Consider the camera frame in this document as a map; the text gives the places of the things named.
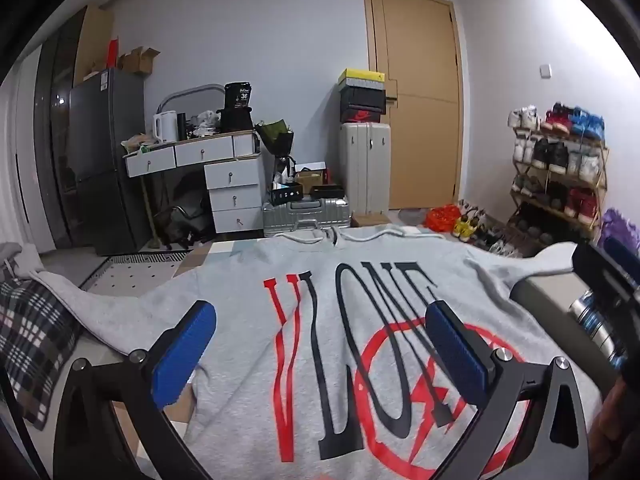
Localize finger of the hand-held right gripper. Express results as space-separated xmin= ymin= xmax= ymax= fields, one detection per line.
xmin=604 ymin=236 xmax=640 ymax=273
xmin=571 ymin=243 xmax=640 ymax=306

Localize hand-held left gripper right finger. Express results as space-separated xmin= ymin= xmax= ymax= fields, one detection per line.
xmin=425 ymin=300 xmax=590 ymax=480

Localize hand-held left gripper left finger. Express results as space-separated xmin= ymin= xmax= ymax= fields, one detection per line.
xmin=52 ymin=300 xmax=221 ymax=480

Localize grey printed hoodie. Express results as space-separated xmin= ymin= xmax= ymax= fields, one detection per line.
xmin=25 ymin=225 xmax=606 ymax=480

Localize purple fluffy cloth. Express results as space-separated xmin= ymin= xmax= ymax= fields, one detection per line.
xmin=598 ymin=208 xmax=640 ymax=256

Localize grey headboard box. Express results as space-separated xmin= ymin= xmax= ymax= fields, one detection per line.
xmin=510 ymin=267 xmax=601 ymax=321

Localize patterned floor rug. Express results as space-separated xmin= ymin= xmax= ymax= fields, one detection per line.
xmin=80 ymin=252 xmax=188 ymax=293

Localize loose dark shoes pile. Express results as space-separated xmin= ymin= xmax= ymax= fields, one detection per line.
xmin=470 ymin=212 xmax=526 ymax=260

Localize shoe rack with shoes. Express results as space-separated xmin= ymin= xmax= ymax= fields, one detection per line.
xmin=508 ymin=102 xmax=607 ymax=246

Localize yellow shoes pair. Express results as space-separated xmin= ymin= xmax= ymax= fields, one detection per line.
xmin=452 ymin=215 xmax=483 ymax=241

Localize black backpack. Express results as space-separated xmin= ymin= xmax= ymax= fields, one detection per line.
xmin=152 ymin=202 xmax=216 ymax=251

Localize orange plastic bag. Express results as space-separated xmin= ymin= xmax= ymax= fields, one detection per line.
xmin=425 ymin=204 xmax=461 ymax=233

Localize grey door mat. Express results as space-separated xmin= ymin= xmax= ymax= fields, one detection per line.
xmin=397 ymin=207 xmax=431 ymax=226

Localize black white plaid cloth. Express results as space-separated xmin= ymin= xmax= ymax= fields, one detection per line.
xmin=0 ymin=277 xmax=83 ymax=431

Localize small closed cardboard box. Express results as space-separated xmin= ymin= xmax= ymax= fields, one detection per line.
xmin=350 ymin=212 xmax=391 ymax=228

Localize white desk with drawers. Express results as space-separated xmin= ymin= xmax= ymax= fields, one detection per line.
xmin=124 ymin=130 xmax=266 ymax=233

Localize silver suitcase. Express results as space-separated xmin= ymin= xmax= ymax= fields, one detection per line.
xmin=262 ymin=197 xmax=353 ymax=238

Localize light grey garment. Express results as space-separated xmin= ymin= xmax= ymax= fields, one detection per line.
xmin=0 ymin=242 xmax=41 ymax=283

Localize black box with dots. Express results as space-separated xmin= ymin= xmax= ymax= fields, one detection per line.
xmin=270 ymin=183 xmax=304 ymax=206

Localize white suitcase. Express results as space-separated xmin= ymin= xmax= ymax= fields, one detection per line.
xmin=340 ymin=121 xmax=392 ymax=216

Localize brown open box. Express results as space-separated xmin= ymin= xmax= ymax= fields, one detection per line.
xmin=295 ymin=170 xmax=326 ymax=193

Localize white electric kettle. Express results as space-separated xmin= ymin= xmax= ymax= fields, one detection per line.
xmin=152 ymin=110 xmax=179 ymax=143

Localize crumpled white cloth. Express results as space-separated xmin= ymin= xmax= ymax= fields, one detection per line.
xmin=192 ymin=110 xmax=221 ymax=137

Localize dark grey refrigerator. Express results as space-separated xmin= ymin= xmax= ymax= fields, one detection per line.
xmin=68 ymin=67 xmax=146 ymax=256

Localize wooden door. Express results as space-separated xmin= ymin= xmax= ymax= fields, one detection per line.
xmin=362 ymin=0 xmax=463 ymax=211

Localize dark wrapped flower bouquet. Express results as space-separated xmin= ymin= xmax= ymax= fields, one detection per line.
xmin=255 ymin=120 xmax=296 ymax=181

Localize black round box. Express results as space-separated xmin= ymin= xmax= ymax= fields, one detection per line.
xmin=216 ymin=106 xmax=255 ymax=133

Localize white sheer curtain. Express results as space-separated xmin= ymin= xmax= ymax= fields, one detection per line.
xmin=0 ymin=45 xmax=43 ymax=271

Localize black pouch bag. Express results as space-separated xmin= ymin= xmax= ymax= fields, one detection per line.
xmin=224 ymin=81 xmax=252 ymax=111

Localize dark glass cabinet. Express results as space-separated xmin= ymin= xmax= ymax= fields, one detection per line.
xmin=32 ymin=7 xmax=86 ymax=253

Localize yellow grey shoe box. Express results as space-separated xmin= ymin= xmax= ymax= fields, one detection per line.
xmin=338 ymin=69 xmax=387 ymax=88

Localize open cardboard box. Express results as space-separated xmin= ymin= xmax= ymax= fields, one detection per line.
xmin=117 ymin=46 xmax=161 ymax=76

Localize cardboard boxes on cabinet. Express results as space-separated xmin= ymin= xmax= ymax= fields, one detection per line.
xmin=74 ymin=6 xmax=115 ymax=86

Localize grey curved tube frame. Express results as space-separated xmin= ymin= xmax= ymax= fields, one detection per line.
xmin=155 ymin=85 xmax=226 ymax=116

